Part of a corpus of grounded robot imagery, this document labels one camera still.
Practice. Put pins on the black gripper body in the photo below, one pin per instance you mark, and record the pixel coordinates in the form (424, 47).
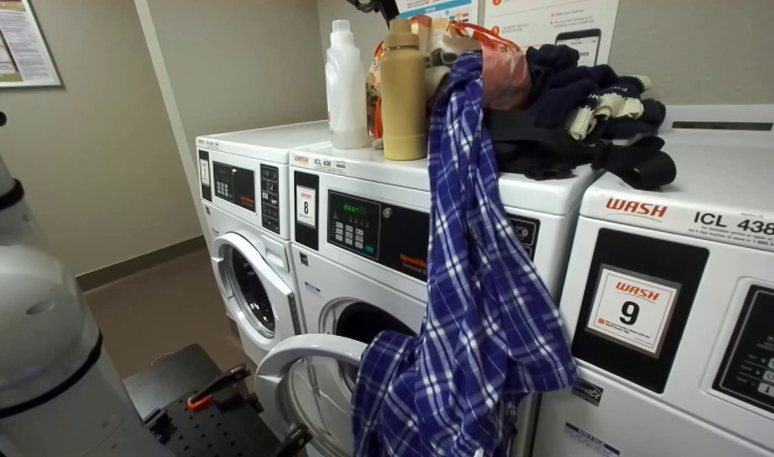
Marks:
(384, 9)

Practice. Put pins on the yellow water bottle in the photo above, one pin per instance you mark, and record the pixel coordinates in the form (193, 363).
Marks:
(403, 95)

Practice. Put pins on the blue plaid trousers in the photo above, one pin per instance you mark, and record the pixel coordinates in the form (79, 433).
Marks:
(491, 331)

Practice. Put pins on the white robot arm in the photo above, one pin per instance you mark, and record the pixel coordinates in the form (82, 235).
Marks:
(219, 63)

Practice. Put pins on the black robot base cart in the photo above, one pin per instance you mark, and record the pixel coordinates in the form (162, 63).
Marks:
(196, 410)

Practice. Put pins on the white washing machine far side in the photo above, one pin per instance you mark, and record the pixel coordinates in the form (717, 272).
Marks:
(244, 198)

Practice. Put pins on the white washing machine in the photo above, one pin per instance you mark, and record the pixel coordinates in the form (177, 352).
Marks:
(362, 235)
(244, 198)

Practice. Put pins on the middle white washing machine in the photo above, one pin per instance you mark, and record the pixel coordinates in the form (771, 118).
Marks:
(362, 235)

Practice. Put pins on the white washing machine number nine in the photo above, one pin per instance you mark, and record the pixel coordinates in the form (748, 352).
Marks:
(668, 299)

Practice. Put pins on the white detergent jug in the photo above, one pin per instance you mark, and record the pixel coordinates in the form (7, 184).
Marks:
(346, 89)

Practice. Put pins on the black clothes pile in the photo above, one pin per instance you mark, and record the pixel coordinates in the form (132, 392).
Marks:
(583, 115)

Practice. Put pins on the middle washer round door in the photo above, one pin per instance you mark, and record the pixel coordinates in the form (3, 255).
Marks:
(304, 383)

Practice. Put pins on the wall instruction poster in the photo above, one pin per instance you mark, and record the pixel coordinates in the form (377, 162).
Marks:
(579, 24)

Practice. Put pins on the framed wall poster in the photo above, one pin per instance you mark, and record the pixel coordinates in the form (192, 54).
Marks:
(26, 58)

